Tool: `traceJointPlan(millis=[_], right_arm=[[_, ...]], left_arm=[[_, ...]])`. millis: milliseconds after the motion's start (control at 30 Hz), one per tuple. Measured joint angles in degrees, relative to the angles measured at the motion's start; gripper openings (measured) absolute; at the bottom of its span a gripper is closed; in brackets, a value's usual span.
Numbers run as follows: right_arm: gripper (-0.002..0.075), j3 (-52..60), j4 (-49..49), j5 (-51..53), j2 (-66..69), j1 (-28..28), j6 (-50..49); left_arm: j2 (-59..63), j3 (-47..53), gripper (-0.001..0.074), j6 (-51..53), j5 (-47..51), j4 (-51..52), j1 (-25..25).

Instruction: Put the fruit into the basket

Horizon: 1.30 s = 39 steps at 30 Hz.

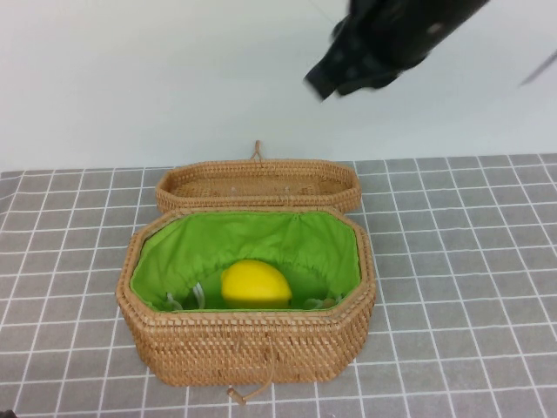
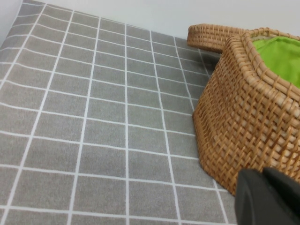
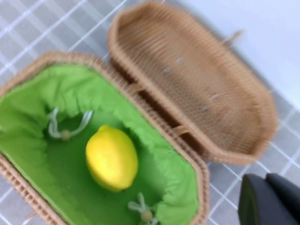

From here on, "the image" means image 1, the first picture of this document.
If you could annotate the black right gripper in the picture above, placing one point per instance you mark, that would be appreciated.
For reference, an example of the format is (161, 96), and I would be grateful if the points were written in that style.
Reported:
(370, 48)

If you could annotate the yellow lemon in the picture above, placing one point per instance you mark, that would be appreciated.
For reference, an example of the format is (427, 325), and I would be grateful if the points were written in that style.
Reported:
(254, 285)

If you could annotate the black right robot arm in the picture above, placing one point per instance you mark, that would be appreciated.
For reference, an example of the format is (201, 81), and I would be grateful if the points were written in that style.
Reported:
(439, 22)

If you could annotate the woven rattan basket lid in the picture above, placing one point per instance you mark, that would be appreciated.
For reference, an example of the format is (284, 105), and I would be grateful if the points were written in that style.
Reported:
(261, 167)

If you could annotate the green fabric basket liner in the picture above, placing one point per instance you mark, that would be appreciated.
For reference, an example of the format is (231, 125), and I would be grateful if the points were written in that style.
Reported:
(191, 244)

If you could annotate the woven rattan basket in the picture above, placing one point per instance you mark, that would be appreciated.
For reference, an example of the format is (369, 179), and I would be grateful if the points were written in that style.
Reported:
(196, 348)

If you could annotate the grey white checked tablecloth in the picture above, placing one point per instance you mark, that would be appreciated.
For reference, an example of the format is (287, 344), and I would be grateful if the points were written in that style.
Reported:
(457, 209)

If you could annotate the dark unidentified object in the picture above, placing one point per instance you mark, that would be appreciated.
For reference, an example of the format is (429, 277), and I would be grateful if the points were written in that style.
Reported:
(5, 415)

